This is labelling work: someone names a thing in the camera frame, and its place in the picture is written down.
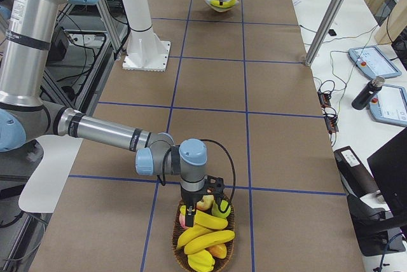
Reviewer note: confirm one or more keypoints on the black monitor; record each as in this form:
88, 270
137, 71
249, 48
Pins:
388, 166

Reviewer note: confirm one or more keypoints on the red yellow apple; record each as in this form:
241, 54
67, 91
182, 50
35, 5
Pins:
205, 203

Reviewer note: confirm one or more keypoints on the grey square plate orange rim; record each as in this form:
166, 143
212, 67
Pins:
219, 9

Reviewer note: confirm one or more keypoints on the white chair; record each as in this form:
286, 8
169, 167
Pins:
42, 191

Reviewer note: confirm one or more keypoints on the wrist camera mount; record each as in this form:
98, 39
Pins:
214, 186

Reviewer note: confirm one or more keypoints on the black water bottle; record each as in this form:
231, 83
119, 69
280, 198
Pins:
368, 92

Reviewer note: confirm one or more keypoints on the teach pendant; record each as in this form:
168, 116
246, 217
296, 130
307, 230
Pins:
389, 105
372, 62

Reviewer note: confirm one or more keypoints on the green pear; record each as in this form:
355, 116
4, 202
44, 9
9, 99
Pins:
222, 211

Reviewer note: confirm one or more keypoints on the near teach pendant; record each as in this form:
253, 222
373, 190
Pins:
389, 105

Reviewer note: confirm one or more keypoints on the small black box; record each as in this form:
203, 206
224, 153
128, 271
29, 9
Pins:
331, 32

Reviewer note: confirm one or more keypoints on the yellow starfruit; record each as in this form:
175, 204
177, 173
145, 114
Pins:
201, 261

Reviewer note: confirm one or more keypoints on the aluminium frame post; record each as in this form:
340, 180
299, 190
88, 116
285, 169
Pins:
322, 31

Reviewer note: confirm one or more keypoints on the pink peach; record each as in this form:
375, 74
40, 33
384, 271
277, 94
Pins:
182, 221

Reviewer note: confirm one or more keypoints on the orange mango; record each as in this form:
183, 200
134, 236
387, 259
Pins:
218, 251

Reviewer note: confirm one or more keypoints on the far teach pendant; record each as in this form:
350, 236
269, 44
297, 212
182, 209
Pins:
372, 62

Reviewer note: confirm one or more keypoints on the yellow banana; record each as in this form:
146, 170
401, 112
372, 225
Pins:
191, 234
226, 3
208, 240
206, 220

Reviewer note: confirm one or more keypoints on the wicker fruit basket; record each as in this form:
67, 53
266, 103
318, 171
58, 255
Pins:
182, 258

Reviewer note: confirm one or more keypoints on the white camera post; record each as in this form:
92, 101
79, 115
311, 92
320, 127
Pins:
145, 50

